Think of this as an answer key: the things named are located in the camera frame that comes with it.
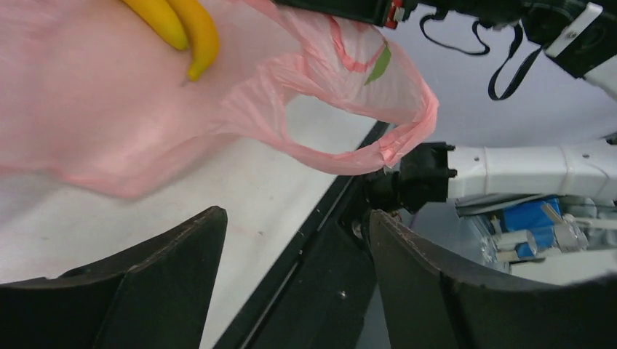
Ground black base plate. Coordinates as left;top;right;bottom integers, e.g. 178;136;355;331
214;120;401;349

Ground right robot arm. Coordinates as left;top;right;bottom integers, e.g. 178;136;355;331
361;1;616;212

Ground yellow fake banana bunch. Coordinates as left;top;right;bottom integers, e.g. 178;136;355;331
124;0;220;81

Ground black loop cable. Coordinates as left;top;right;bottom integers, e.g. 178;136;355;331
419;12;546;102

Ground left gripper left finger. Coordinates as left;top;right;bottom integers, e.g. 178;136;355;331
1;206;228;348

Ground pink plastic bag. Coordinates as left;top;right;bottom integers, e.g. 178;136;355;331
1;1;439;198

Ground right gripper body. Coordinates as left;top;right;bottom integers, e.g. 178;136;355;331
273;0;418;27

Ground clear plastic bottle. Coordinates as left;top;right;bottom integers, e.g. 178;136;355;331
493;214;592;254

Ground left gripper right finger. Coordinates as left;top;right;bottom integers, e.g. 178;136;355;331
370;210;616;348

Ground blue items under table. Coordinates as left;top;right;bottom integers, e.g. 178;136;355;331
493;196;561;260

